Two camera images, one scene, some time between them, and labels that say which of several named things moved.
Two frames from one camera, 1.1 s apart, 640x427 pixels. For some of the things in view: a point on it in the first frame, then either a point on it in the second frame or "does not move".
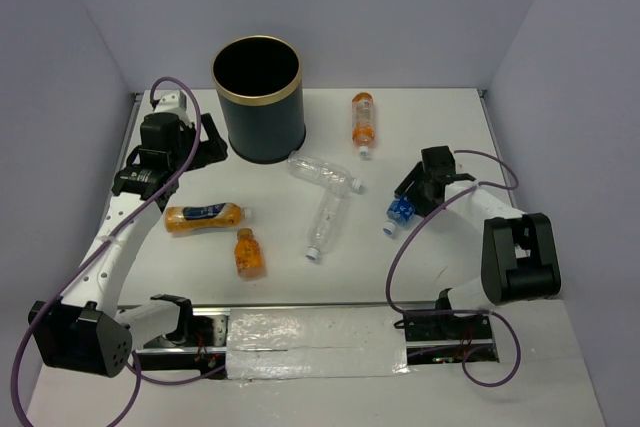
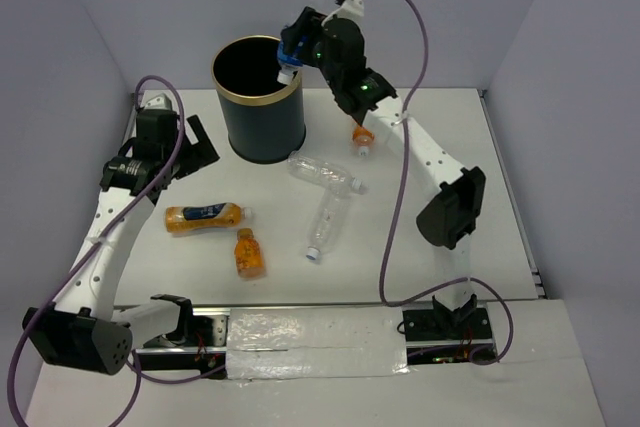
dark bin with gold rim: x=259 y=82 does not move
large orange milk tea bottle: x=180 y=219 does not move
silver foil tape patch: x=314 y=342 does not move
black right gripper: x=416 y=176 → x=307 y=25
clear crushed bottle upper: x=318 y=171 does not move
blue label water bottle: x=399 y=214 → x=288 y=67
